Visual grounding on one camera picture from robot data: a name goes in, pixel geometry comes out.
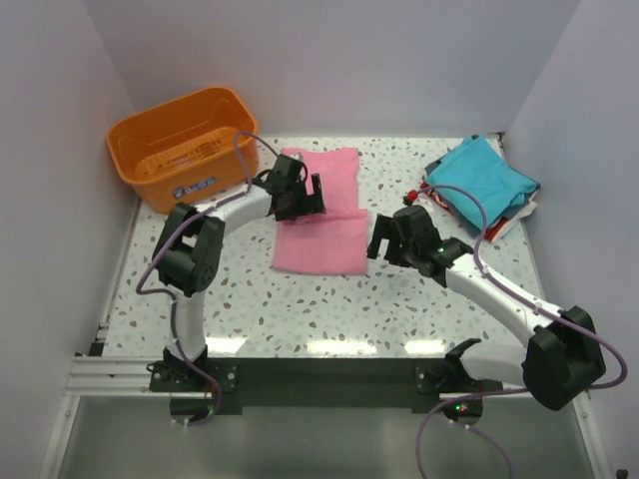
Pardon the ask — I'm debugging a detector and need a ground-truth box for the pink t shirt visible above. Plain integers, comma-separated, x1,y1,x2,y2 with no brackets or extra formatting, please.
273,147,368,275

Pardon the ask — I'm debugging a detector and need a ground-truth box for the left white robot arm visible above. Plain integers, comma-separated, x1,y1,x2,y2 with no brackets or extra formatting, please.
151,154,326,391

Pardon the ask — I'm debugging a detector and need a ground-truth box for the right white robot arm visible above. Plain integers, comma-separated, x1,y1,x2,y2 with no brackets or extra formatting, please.
366,206,606,411

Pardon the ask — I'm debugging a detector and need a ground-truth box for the red printed folded t shirt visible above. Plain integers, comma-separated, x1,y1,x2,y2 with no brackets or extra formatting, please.
426,191,522,242

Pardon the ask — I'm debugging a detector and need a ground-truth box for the orange plastic basket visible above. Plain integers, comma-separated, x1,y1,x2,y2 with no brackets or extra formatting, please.
106,86,259,214

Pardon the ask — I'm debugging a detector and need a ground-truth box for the turquoise folded t shirt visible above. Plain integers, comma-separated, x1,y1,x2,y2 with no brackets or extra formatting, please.
426,136,539,225

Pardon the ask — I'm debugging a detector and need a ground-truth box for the white folded t shirt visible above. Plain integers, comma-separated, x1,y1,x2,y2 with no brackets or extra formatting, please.
491,201,537,242

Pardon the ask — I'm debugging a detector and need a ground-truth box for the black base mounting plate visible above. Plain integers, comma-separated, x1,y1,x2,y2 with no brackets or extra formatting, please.
147,356,502,415

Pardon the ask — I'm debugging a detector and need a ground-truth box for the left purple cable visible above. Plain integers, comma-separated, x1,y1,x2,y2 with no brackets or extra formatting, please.
135,131,281,428

